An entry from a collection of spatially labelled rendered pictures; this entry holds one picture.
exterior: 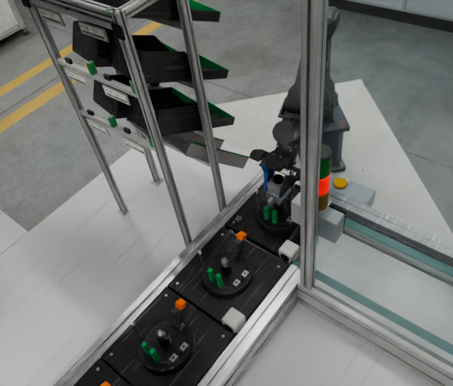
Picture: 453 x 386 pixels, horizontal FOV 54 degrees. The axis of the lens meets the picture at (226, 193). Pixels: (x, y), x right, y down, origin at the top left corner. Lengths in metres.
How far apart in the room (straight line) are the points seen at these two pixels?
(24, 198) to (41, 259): 1.63
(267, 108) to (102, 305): 1.04
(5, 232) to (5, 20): 3.59
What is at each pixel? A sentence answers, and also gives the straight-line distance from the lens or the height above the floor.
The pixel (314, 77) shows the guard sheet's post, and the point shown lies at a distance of 0.74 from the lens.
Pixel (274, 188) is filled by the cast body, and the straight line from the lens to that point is 1.24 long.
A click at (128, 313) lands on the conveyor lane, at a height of 0.96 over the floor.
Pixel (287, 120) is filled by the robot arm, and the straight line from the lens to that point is 1.12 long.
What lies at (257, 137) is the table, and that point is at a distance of 1.79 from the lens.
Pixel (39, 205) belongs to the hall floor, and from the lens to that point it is 3.13.
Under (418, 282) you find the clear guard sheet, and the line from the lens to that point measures 0.99.
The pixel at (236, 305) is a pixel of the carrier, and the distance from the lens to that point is 1.20.
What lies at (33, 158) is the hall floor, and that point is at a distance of 3.51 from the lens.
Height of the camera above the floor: 2.03
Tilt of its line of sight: 47 degrees down
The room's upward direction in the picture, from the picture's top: 10 degrees counter-clockwise
